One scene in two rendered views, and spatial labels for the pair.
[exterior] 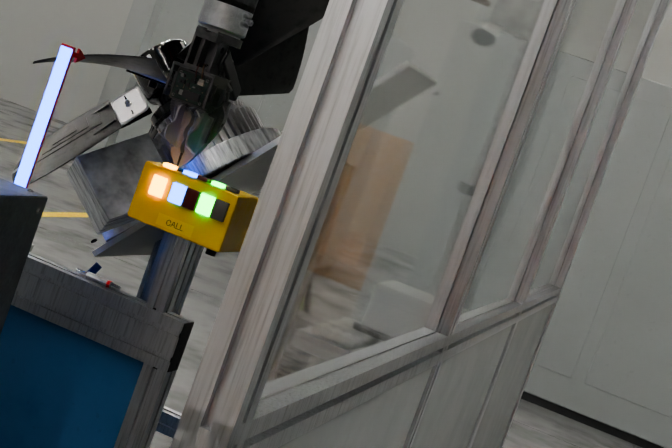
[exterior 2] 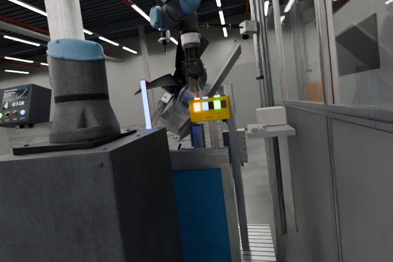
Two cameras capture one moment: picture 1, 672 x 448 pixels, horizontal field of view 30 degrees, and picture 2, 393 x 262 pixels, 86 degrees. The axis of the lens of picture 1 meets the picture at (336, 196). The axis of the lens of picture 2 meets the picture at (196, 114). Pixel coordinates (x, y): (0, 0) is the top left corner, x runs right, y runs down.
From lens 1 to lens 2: 1.08 m
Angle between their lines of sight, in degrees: 1
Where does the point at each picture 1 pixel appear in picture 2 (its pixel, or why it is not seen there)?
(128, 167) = (176, 112)
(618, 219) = (251, 90)
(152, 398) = (229, 178)
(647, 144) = (250, 75)
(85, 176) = (165, 120)
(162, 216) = (203, 116)
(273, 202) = not seen: outside the picture
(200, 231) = (219, 114)
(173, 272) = (215, 133)
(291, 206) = not seen: outside the picture
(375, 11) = not seen: outside the picture
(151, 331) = (217, 156)
